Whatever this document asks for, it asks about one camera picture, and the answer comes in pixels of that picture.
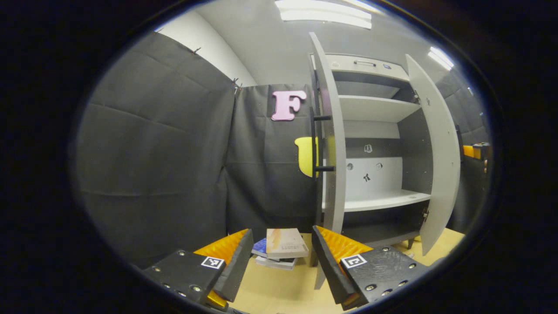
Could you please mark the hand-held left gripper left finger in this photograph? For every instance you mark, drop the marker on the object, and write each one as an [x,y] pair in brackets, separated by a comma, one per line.
[237,266]

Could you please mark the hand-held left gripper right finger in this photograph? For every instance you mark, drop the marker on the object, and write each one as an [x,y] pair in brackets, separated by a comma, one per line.
[329,270]

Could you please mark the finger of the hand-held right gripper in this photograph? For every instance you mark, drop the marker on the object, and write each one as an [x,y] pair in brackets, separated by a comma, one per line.
[471,151]

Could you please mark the grey cabinet door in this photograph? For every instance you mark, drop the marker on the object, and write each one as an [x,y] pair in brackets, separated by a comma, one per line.
[440,152]
[335,131]

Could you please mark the grey cabinet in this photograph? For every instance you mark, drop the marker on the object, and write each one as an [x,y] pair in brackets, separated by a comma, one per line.
[375,107]

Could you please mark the grey cabinet drawer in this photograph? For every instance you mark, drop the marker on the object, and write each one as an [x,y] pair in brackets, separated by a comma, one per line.
[344,64]

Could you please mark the blue book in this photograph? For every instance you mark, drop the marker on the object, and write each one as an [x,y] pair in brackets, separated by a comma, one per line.
[260,248]

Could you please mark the white book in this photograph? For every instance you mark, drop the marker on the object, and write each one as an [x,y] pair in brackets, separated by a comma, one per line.
[274,263]

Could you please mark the beige book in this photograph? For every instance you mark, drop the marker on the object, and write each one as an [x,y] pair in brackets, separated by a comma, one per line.
[285,242]

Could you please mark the quilted black backdrop cloth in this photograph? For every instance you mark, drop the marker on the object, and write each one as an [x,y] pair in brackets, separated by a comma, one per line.
[475,205]
[152,152]

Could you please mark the smooth black backdrop cloth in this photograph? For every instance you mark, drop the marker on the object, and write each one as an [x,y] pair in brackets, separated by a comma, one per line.
[261,183]

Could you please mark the small ceiling light panel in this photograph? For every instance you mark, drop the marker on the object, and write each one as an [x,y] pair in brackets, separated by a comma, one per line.
[440,57]

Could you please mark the large ceiling light panel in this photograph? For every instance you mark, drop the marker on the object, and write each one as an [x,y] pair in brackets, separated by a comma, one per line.
[322,13]

